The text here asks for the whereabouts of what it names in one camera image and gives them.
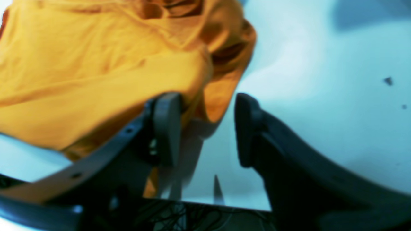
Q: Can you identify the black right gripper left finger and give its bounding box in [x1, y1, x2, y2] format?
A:
[1, 92, 182, 231]

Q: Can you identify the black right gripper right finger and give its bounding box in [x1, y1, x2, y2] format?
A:
[234, 93, 411, 231]

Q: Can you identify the orange t-shirt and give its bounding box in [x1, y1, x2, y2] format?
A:
[0, 0, 257, 198]

